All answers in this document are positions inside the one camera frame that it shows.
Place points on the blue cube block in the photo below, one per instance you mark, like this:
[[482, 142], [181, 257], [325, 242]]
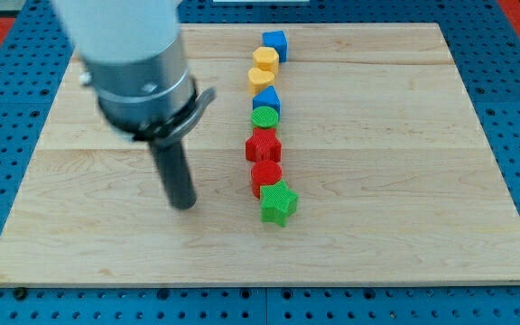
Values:
[[277, 40]]

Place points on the yellow heart block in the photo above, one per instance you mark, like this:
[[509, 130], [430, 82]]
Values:
[[259, 80]]

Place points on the green star block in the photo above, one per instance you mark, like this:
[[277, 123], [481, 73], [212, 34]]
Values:
[[278, 202]]

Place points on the light wooden board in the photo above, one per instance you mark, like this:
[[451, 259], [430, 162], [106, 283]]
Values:
[[396, 181]]

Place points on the red star block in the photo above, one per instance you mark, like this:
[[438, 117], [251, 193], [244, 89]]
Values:
[[262, 145]]

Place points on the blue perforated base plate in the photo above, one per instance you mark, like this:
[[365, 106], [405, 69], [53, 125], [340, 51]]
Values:
[[486, 49]]

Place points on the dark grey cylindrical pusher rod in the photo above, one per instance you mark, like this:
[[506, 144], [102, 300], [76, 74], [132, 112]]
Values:
[[174, 171]]

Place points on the red circle block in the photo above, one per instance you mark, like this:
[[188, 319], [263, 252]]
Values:
[[263, 173]]

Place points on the yellow hexagon block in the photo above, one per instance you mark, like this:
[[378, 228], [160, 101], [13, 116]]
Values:
[[266, 59]]

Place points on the blue pentagon block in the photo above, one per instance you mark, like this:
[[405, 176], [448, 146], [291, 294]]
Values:
[[267, 98]]

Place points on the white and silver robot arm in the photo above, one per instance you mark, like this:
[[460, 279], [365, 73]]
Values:
[[135, 60]]

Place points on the green circle block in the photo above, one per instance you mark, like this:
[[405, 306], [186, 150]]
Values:
[[264, 118]]

